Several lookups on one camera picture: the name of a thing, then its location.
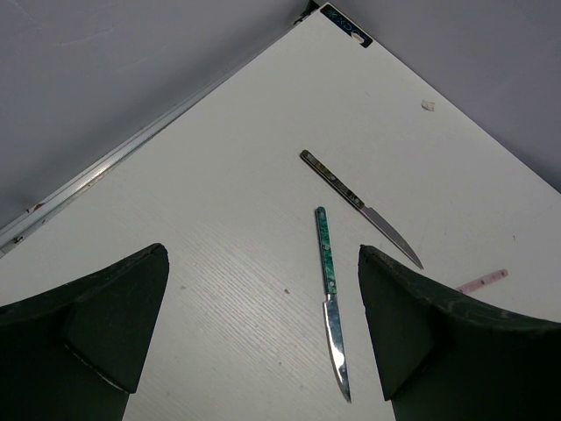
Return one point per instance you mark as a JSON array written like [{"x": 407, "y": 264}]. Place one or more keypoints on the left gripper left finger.
[{"x": 77, "y": 352}]

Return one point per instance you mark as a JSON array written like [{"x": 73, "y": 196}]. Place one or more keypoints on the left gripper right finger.
[{"x": 442, "y": 355}]

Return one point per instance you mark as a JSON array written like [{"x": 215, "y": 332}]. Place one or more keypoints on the pink handled knife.
[{"x": 483, "y": 281}]

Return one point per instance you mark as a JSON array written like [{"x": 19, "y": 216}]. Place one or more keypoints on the green handled knife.
[{"x": 331, "y": 311}]

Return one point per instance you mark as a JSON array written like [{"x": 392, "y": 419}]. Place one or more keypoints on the dark handled knife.
[{"x": 369, "y": 213}]

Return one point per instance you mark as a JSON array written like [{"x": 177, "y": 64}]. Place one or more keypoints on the small white paper scrap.
[{"x": 428, "y": 106}]

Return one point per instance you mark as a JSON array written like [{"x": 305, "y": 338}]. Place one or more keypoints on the left blue table sticker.
[{"x": 340, "y": 20}]

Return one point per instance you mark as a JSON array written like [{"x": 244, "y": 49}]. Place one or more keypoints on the aluminium table frame rail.
[{"x": 84, "y": 84}]

